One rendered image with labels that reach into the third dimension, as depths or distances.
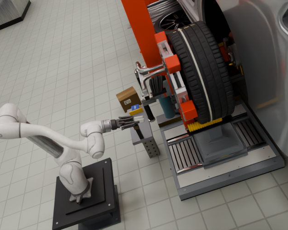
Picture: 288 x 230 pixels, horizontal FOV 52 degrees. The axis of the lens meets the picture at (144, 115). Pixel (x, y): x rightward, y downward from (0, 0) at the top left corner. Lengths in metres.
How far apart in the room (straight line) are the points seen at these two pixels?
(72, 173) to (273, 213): 1.43
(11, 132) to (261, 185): 1.79
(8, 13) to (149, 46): 6.27
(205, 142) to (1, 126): 1.49
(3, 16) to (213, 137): 6.89
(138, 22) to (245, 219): 1.62
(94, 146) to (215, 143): 0.99
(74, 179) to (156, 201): 0.70
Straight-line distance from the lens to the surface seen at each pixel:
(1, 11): 8.39
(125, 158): 2.88
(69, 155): 2.36
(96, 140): 1.94
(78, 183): 2.27
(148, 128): 2.37
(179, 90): 1.75
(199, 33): 1.83
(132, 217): 2.49
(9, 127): 2.01
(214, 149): 2.36
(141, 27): 2.34
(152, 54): 2.45
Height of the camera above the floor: 2.03
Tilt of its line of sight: 39 degrees down
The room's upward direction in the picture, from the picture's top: 24 degrees counter-clockwise
